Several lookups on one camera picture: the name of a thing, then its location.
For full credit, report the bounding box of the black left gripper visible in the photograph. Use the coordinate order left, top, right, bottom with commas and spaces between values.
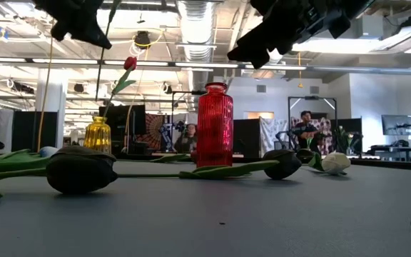
33, 0, 113, 50

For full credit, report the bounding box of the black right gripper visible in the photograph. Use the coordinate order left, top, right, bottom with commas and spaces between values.
226, 0, 352, 69

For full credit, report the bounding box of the yellow ribbed glass vase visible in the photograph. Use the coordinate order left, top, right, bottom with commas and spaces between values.
83, 116, 113, 155

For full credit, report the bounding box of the white artificial tulip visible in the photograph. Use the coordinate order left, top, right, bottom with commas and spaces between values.
0, 146, 59, 174
307, 151, 352, 176

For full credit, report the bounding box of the red ribbed glass vase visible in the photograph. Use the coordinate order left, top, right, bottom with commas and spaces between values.
196, 82, 235, 168

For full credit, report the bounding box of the black ceiling fixture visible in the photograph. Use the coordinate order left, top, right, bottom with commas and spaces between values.
133, 31, 152, 49

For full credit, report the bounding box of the white patterned cloth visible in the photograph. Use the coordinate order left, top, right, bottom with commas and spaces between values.
259, 117, 290, 158

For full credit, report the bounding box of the black partition panel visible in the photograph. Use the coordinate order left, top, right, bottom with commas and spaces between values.
98, 104, 148, 154
330, 117, 363, 154
11, 111, 59, 153
233, 119, 262, 158

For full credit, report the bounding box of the person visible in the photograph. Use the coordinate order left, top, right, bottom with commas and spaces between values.
293, 110, 324, 153
175, 123, 199, 154

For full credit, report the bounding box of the floral patterned cloth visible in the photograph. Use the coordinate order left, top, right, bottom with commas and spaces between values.
290, 116, 334, 151

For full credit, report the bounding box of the dark computer monitor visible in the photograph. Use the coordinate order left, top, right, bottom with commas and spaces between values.
381, 114, 411, 136

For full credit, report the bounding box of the dark office desk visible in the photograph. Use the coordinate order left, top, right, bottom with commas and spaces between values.
367, 144, 411, 161

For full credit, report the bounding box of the silver ribbed air duct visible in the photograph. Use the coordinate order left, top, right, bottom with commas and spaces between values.
175, 0, 216, 92

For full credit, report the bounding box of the black pipe frame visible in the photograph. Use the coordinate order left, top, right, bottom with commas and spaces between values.
287, 95, 338, 154

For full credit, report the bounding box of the long ceiling light rail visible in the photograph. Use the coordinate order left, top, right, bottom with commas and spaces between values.
0, 56, 411, 76

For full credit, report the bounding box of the yellow hanging cable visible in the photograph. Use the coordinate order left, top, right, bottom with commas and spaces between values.
36, 21, 55, 153

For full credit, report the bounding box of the black arched handle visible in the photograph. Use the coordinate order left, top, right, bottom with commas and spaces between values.
295, 148, 316, 161

